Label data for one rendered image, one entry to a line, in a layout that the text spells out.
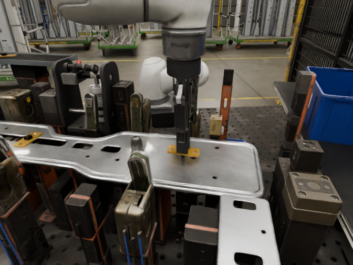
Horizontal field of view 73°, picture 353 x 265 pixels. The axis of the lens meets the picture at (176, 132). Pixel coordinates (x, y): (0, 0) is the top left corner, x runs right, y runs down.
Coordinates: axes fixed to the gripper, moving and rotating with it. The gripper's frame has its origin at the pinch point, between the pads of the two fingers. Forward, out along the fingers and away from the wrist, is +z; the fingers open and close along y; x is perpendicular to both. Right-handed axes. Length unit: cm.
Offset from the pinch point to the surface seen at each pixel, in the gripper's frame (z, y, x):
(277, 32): 55, -790, 158
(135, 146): 2.9, 1.5, -12.6
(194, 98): -5.4, -14.6, 0.7
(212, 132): 3.5, -10.9, 6.9
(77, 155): 5.4, 5.1, -27.8
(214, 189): 6.0, 10.5, 9.0
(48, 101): -1, -15, -50
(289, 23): 33, -804, 193
